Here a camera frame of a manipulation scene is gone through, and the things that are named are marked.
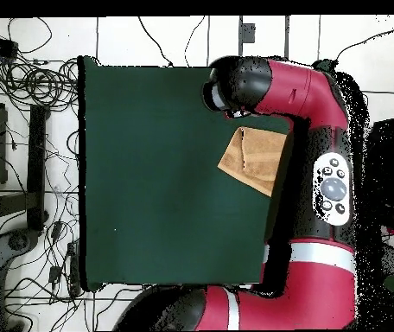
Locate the tan terry towel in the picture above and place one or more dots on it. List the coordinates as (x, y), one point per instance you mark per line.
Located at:
(255, 155)

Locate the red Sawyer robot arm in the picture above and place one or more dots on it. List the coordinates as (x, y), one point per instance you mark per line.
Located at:
(297, 93)

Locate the small grey box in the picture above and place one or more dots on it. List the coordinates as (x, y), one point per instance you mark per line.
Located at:
(248, 33)

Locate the dark green table cloth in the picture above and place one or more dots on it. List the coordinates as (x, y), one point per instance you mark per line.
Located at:
(148, 173)

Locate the black metal stand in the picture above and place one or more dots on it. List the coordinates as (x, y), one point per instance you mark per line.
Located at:
(36, 155)

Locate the grey rectangular floor frame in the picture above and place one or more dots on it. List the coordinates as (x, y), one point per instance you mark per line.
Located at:
(240, 41)

